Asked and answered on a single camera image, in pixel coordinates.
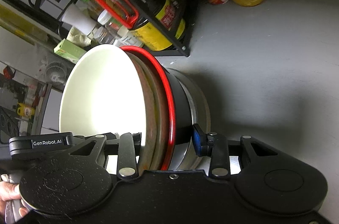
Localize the white plate Sweet print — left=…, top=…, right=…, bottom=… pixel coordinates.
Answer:
left=165, top=69, right=211, bottom=172

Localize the cream bowl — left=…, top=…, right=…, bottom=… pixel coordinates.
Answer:
left=59, top=43, right=156, bottom=171
left=127, top=53, right=169, bottom=172

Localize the red and black bowl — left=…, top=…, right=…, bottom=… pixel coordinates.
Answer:
left=122, top=46, right=192, bottom=171

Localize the person's hand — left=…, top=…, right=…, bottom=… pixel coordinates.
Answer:
left=0, top=182, right=21, bottom=223

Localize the white cap small jar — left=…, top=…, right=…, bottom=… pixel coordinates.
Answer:
left=113, top=26, right=144, bottom=48

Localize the green carton box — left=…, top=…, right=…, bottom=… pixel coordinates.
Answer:
left=53, top=39, right=86, bottom=64

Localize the white pepper grinder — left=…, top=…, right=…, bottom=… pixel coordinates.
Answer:
left=61, top=4, right=97, bottom=36

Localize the dark soy sauce bottle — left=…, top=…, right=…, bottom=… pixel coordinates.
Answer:
left=128, top=0, right=187, bottom=56

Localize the black left gripper handle bar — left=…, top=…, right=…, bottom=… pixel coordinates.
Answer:
left=9, top=132, right=73, bottom=160

